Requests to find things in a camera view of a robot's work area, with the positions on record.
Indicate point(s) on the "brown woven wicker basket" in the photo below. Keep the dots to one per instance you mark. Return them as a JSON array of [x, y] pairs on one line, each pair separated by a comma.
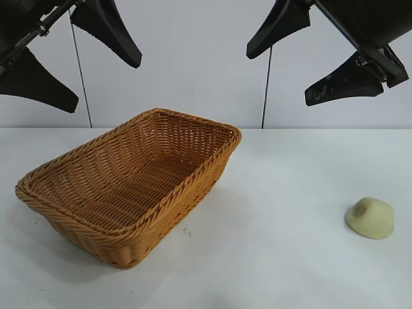
[[128, 186]]

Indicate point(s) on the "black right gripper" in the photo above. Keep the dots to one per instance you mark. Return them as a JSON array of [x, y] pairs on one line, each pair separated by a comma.
[[370, 19]]

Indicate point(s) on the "pale yellow egg yolk pastry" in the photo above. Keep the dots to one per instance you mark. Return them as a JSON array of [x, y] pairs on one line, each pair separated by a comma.
[[373, 222]]

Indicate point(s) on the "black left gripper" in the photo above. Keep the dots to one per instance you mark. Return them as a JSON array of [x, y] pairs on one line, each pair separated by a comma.
[[22, 19]]

